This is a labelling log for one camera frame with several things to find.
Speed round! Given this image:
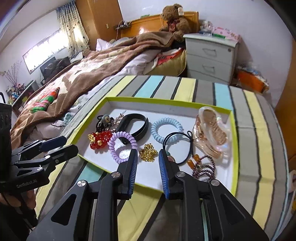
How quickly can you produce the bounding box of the rose gold hair clip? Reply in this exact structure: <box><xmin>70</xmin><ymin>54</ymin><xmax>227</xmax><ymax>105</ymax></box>
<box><xmin>113</xmin><ymin>110</ymin><xmax>126</xmax><ymax>131</ymax></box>

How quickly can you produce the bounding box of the patterned curtain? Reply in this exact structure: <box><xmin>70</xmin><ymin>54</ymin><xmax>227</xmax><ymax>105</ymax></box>
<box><xmin>56</xmin><ymin>1</ymin><xmax>89</xmax><ymax>59</ymax></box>

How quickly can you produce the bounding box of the yellow pillow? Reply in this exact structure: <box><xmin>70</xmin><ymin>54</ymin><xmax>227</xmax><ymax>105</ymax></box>
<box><xmin>142</xmin><ymin>48</ymin><xmax>187</xmax><ymax>76</ymax></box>

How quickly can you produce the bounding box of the brown braided amber hair tie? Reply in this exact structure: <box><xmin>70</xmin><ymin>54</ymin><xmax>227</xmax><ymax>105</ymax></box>
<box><xmin>187</xmin><ymin>153</ymin><xmax>217</xmax><ymax>182</ymax></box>

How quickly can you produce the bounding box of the black chair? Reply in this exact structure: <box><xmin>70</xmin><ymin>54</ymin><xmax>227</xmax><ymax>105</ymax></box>
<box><xmin>0</xmin><ymin>92</ymin><xmax>11</xmax><ymax>182</ymax></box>

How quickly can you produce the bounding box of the red bead bracelet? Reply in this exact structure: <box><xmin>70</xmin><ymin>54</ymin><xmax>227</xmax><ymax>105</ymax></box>
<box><xmin>87</xmin><ymin>129</ymin><xmax>113</xmax><ymax>151</ymax></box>

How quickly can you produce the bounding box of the red green folded cloth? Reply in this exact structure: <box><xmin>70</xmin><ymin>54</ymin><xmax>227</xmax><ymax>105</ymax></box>
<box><xmin>30</xmin><ymin>87</ymin><xmax>60</xmax><ymax>113</ymax></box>

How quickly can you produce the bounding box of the brown teddy bear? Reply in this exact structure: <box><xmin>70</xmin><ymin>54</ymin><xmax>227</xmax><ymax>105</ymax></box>
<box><xmin>159</xmin><ymin>4</ymin><xmax>191</xmax><ymax>42</ymax></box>

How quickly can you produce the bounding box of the light blue spiral hair tie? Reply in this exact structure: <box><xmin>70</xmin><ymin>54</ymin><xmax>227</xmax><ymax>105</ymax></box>
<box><xmin>150</xmin><ymin>117</ymin><xmax>184</xmax><ymax>145</ymax></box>

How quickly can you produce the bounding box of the black wristband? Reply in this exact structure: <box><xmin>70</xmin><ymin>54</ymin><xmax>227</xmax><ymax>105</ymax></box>
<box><xmin>115</xmin><ymin>113</ymin><xmax>149</xmax><ymax>142</ymax></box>

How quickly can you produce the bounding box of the gold chain bracelet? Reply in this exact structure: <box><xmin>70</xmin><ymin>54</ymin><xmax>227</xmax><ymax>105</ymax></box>
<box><xmin>139</xmin><ymin>143</ymin><xmax>159</xmax><ymax>163</ymax></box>

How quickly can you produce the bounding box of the translucent pink hair claw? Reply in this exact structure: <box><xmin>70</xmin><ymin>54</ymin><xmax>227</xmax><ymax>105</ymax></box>
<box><xmin>192</xmin><ymin>106</ymin><xmax>231</xmax><ymax>159</ymax></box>

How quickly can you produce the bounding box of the wooden wardrobe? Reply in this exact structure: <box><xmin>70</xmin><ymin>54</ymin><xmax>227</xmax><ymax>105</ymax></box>
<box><xmin>75</xmin><ymin>0</ymin><xmax>122</xmax><ymax>50</ymax></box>

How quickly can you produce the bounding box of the pink floral tissue box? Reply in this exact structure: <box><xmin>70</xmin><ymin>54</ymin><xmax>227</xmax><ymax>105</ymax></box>
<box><xmin>212</xmin><ymin>27</ymin><xmax>241</xmax><ymax>42</ymax></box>

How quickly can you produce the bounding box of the grey bedside drawer cabinet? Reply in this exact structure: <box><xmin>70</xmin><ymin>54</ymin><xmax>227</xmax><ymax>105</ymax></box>
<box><xmin>184</xmin><ymin>34</ymin><xmax>239</xmax><ymax>85</ymax></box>

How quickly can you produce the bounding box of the person's left hand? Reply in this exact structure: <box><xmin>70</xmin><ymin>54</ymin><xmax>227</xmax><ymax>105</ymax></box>
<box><xmin>0</xmin><ymin>190</ymin><xmax>36</xmax><ymax>209</ymax></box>

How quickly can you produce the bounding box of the purple spiral hair tie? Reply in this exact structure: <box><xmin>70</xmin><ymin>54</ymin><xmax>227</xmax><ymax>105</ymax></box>
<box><xmin>108</xmin><ymin>131</ymin><xmax>139</xmax><ymax>165</ymax></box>

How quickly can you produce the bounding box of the wooden headboard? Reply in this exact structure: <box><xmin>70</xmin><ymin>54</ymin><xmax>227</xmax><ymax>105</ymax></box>
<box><xmin>119</xmin><ymin>11</ymin><xmax>200</xmax><ymax>38</ymax></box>

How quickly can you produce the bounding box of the orange storage box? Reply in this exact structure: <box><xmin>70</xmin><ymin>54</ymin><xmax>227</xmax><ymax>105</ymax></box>
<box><xmin>237</xmin><ymin>69</ymin><xmax>269</xmax><ymax>93</ymax></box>

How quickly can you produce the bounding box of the brown fleece blanket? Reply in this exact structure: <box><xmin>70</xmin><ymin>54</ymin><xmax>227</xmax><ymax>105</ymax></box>
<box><xmin>11</xmin><ymin>32</ymin><xmax>173</xmax><ymax>149</ymax></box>

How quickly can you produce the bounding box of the wooden door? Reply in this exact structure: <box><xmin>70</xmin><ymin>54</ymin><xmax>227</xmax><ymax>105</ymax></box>
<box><xmin>275</xmin><ymin>40</ymin><xmax>296</xmax><ymax>171</ymax></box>

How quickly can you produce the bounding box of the green shallow cardboard box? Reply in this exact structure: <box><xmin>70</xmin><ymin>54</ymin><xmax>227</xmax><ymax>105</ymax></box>
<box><xmin>72</xmin><ymin>97</ymin><xmax>239</xmax><ymax>194</ymax></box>

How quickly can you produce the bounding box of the black hair tie with charm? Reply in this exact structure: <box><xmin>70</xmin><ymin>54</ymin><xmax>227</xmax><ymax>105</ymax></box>
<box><xmin>162</xmin><ymin>131</ymin><xmax>194</xmax><ymax>165</ymax></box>

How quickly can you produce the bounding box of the black small hair claw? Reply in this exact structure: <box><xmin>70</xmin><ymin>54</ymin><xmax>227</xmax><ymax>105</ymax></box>
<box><xmin>96</xmin><ymin>114</ymin><xmax>114</xmax><ymax>133</ymax></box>

